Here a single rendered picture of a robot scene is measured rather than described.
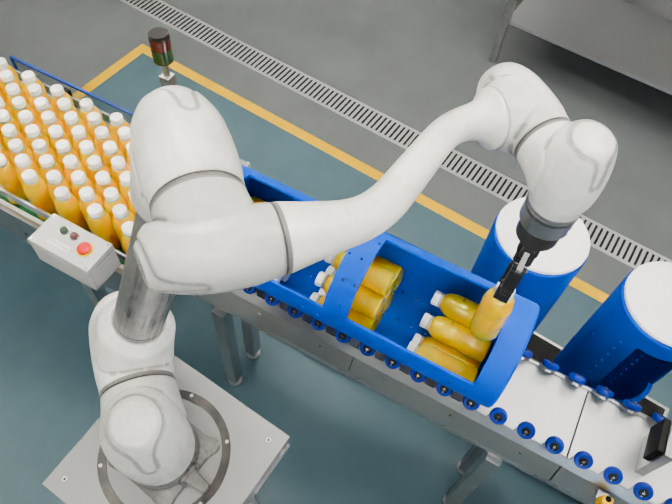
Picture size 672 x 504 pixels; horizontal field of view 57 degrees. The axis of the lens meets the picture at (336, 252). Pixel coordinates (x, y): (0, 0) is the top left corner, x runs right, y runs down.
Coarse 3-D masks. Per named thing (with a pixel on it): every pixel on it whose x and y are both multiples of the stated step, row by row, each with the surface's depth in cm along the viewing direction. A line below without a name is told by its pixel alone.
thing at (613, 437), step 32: (256, 320) 182; (320, 352) 176; (384, 384) 172; (512, 384) 167; (544, 384) 168; (448, 416) 167; (512, 416) 162; (544, 416) 163; (576, 416) 163; (608, 416) 164; (640, 416) 164; (480, 448) 187; (512, 448) 163; (576, 448) 159; (608, 448) 159; (544, 480) 176; (576, 480) 158; (640, 480) 155
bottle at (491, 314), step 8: (488, 296) 128; (480, 304) 132; (488, 304) 128; (496, 304) 127; (504, 304) 126; (512, 304) 127; (480, 312) 132; (488, 312) 129; (496, 312) 128; (504, 312) 128; (472, 320) 138; (480, 320) 133; (488, 320) 131; (496, 320) 130; (504, 320) 131; (472, 328) 138; (480, 328) 135; (488, 328) 133; (496, 328) 133; (480, 336) 137; (488, 336) 136; (496, 336) 138
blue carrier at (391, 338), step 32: (256, 192) 181; (288, 192) 162; (352, 256) 150; (384, 256) 173; (416, 256) 166; (288, 288) 156; (352, 288) 149; (416, 288) 172; (448, 288) 169; (480, 288) 163; (320, 320) 160; (384, 320) 172; (416, 320) 172; (512, 320) 143; (384, 352) 155; (512, 352) 140; (448, 384) 150; (480, 384) 144
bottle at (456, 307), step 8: (448, 296) 158; (456, 296) 158; (440, 304) 159; (448, 304) 157; (456, 304) 157; (464, 304) 157; (472, 304) 157; (448, 312) 158; (456, 312) 157; (464, 312) 156; (472, 312) 156; (456, 320) 158; (464, 320) 156
